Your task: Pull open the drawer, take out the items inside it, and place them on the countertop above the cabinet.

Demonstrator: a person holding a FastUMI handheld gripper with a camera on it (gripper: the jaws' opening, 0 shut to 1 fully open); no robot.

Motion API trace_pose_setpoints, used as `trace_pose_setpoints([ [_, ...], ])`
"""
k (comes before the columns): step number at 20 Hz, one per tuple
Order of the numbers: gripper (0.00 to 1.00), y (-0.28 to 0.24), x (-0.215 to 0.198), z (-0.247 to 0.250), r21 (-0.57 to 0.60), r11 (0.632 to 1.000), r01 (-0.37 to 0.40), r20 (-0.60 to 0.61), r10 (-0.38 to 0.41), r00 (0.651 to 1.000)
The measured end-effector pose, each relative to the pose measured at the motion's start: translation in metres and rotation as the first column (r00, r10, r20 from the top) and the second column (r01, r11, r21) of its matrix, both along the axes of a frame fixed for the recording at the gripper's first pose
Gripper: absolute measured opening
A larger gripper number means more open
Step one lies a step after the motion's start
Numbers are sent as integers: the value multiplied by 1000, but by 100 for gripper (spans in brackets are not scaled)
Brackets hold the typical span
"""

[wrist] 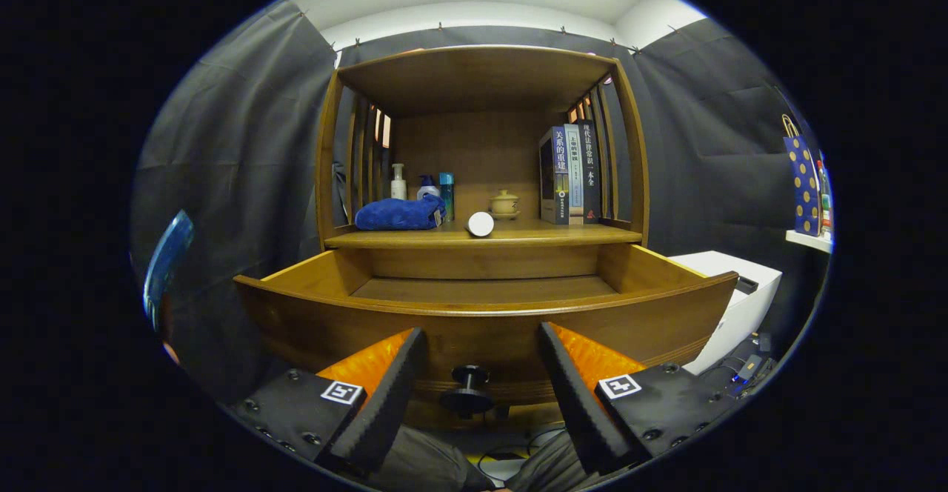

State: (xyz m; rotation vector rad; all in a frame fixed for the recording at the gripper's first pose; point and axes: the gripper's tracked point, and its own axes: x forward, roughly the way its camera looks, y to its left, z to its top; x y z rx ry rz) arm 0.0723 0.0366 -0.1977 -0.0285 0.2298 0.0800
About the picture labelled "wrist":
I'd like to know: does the blue folded towel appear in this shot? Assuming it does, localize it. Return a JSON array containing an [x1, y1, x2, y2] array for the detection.
[[355, 194, 447, 231]]

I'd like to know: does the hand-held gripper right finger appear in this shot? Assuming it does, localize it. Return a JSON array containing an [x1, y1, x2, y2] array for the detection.
[[537, 321, 747, 476]]

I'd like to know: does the wooden cabinet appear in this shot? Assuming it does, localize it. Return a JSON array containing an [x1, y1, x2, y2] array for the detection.
[[315, 44, 651, 433]]

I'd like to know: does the white shelf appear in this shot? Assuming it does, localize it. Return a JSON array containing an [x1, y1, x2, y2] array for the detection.
[[785, 230, 832, 254]]

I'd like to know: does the blue polka dot gift bag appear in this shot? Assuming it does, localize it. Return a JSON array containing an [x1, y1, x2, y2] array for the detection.
[[782, 114, 821, 237]]

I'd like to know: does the wooden drawer with black knob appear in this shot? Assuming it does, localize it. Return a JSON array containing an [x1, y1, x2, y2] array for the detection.
[[233, 242, 740, 419]]

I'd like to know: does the pale grey spine book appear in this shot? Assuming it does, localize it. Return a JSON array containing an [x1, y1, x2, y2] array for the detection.
[[564, 124, 585, 225]]

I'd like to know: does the beige lidded tea cup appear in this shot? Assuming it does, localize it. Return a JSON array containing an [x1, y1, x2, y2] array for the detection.
[[488, 189, 521, 220]]

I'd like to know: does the black spine book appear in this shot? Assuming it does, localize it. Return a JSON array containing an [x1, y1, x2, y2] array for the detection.
[[576, 119, 601, 225]]

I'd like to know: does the wooden countertop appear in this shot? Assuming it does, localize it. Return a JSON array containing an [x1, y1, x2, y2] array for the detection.
[[324, 218, 644, 250]]

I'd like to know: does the smartphone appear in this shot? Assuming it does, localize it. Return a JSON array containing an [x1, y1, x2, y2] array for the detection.
[[143, 209, 196, 331]]

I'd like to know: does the black electronics box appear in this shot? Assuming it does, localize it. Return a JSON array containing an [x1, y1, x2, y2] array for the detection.
[[730, 333, 777, 398]]

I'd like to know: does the clear bottle with green label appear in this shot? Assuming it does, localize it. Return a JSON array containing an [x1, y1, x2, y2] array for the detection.
[[817, 153, 832, 235]]

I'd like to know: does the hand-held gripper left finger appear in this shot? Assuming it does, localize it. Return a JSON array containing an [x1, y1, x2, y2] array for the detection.
[[228, 328, 428, 475]]

